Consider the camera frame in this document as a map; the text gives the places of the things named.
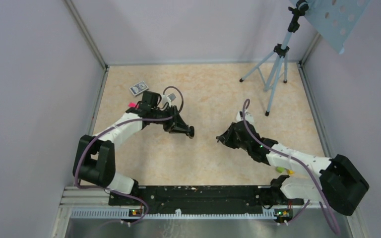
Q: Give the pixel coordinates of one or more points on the grey playing card box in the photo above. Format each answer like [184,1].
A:
[138,88]

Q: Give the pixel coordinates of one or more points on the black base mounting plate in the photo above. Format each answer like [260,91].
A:
[205,200]

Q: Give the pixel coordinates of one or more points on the light blue tripod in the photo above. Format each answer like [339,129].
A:
[280,66]

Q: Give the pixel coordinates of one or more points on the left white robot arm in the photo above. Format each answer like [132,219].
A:
[95,160]

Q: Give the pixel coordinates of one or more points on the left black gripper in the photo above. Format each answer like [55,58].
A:
[176,125]

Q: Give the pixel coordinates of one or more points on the black earbud charging case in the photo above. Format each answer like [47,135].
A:
[191,132]

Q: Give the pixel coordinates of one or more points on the pink marker pen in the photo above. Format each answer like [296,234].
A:
[133,105]

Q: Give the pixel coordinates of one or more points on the white earbud charging case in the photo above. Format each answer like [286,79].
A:
[239,116]

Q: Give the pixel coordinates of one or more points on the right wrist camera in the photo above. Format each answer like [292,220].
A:
[248,117]

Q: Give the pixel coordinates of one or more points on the white cable duct rail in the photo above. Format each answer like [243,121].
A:
[126,214]

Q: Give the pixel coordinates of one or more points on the perforated blue metal panel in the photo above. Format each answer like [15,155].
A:
[334,20]

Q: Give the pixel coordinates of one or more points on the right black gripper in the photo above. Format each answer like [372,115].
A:
[226,138]

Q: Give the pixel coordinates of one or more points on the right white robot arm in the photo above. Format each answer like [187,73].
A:
[333,180]

